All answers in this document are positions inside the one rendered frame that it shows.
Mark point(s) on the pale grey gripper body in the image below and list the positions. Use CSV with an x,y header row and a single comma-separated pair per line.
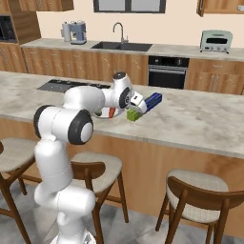
x,y
141,107

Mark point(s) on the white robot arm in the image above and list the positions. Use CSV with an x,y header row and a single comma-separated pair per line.
x,y
57,127

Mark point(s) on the blue aluminum foil box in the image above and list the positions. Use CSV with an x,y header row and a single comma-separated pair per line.
x,y
153,100

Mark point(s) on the orange carrot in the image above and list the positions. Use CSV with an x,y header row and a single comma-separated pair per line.
x,y
111,112

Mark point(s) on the white plate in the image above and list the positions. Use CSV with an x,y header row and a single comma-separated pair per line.
x,y
104,116

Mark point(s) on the dark green cucumber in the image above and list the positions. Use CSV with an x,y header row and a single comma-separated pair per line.
x,y
98,112

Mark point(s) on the black built-in oven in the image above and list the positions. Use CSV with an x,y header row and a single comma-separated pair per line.
x,y
167,73

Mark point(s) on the dark sink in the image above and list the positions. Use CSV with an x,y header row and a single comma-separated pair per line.
x,y
124,46

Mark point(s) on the wooden kitchen island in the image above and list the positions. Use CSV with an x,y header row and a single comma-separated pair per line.
x,y
143,171

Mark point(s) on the long wooden base cupboard run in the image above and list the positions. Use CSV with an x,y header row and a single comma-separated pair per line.
x,y
89,65

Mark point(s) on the wooden stool with beige seat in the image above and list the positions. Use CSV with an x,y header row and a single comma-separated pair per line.
x,y
108,168
197,197
16,154

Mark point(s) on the metal tap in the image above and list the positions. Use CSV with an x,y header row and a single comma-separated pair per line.
x,y
122,31

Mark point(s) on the short wooden base cupboard run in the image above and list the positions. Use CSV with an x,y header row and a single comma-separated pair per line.
x,y
216,77

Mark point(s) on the black hob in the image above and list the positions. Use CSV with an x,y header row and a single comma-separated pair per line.
x,y
63,85

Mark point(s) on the white and blue coffee machine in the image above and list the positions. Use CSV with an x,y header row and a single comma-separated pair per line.
x,y
75,32

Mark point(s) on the pale green toaster oven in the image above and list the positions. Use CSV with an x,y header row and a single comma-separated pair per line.
x,y
216,41

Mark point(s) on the dark framed window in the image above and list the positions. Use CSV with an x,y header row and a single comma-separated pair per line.
x,y
128,5

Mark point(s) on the tall wooden cupboard column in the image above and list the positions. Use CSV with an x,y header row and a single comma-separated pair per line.
x,y
27,25

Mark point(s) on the black built-in microwave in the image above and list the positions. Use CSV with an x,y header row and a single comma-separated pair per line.
x,y
6,29

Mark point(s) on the wooden wall cupboard open door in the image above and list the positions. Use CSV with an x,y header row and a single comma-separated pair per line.
x,y
222,6

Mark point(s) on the wooden wall cupboards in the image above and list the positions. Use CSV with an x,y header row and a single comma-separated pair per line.
x,y
44,4

